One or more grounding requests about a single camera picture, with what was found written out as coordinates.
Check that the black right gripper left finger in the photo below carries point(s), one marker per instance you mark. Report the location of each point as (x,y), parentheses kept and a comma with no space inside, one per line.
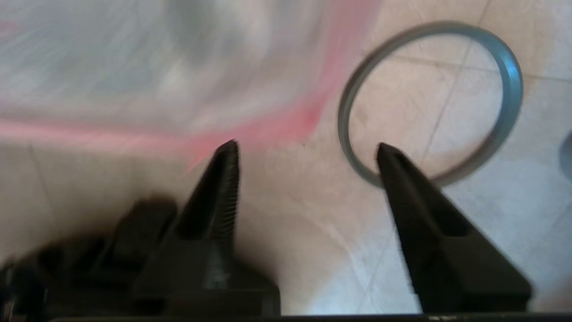
(205,250)

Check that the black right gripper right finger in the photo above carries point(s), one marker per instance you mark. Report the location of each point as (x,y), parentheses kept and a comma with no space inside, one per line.
(447,259)

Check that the white red-print trash bag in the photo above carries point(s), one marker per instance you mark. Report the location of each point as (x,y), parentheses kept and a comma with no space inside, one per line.
(134,67)

